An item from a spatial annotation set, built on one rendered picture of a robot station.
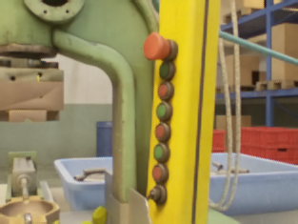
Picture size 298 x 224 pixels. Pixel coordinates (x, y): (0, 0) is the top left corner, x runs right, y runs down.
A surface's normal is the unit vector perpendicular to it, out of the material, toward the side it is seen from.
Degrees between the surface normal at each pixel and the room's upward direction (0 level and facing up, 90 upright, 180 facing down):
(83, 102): 90
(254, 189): 100
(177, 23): 85
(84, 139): 90
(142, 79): 90
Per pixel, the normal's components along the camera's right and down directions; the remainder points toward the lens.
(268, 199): 0.30, 0.18
